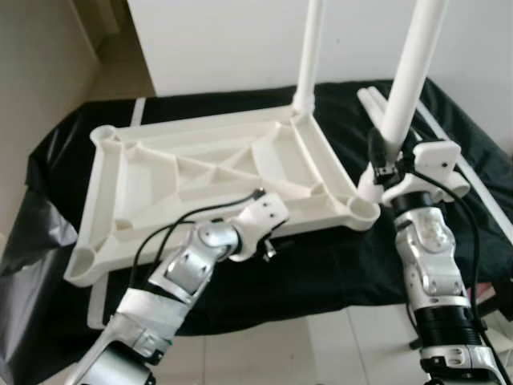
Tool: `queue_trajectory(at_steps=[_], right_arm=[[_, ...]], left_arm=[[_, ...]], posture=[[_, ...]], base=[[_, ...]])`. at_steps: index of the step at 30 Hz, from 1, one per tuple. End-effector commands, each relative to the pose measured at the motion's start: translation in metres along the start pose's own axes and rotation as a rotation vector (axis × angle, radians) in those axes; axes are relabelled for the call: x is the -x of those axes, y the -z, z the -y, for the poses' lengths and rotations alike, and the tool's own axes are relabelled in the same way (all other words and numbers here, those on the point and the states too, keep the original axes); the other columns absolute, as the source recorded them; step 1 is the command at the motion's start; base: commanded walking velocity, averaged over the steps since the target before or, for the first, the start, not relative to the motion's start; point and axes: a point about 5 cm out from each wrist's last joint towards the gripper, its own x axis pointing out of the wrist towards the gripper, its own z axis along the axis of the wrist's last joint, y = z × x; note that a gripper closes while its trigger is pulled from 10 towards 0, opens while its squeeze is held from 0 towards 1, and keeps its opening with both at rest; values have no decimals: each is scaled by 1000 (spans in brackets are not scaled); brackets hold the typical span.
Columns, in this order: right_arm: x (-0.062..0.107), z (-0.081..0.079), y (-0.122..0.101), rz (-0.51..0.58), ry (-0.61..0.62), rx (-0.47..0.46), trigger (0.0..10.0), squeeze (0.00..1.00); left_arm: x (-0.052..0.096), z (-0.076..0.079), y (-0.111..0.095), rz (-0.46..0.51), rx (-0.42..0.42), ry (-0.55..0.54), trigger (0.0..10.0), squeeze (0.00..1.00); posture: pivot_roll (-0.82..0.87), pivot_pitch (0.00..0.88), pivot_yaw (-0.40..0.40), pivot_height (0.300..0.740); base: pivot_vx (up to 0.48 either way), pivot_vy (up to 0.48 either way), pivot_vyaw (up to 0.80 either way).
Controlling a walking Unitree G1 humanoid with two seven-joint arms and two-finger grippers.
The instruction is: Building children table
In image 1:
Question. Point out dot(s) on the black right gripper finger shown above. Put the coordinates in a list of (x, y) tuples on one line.
[(377, 151)]

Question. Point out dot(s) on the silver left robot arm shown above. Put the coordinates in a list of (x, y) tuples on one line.
[(176, 281)]

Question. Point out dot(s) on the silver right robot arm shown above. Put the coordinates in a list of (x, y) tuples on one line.
[(429, 265)]

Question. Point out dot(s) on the grey tape strip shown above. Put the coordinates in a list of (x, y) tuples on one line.
[(97, 309), (481, 192)]

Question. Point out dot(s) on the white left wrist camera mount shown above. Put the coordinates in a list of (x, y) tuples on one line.
[(260, 220)]

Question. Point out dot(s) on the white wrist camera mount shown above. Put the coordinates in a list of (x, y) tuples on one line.
[(260, 220), (433, 160)]

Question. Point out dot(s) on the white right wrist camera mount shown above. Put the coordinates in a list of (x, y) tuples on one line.
[(433, 160)]

